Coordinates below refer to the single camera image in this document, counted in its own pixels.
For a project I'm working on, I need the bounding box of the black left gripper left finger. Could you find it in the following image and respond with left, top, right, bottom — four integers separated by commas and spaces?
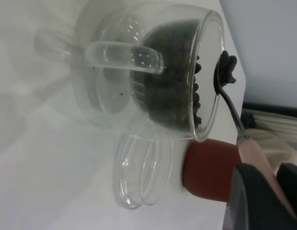
224, 162, 297, 230

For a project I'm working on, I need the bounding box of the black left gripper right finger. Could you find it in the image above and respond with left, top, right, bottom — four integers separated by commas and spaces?
276, 162, 297, 221

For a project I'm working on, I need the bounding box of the pink-handled metal spoon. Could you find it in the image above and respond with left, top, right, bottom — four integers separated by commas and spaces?
213, 57, 280, 185

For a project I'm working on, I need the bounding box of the red ceramic mug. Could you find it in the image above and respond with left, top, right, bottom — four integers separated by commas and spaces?
181, 138, 242, 203

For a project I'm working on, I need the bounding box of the spoonful of coffee beans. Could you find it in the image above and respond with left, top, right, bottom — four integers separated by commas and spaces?
220, 50, 237, 84

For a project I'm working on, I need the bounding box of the coffee beans pile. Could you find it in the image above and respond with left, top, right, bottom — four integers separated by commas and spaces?
130, 20, 204, 129

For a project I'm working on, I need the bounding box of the beige cloth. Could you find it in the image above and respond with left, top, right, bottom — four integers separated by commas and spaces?
246, 130, 297, 168

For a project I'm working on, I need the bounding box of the clear double-wall glass cup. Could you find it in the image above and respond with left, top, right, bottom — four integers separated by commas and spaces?
71, 0, 226, 142

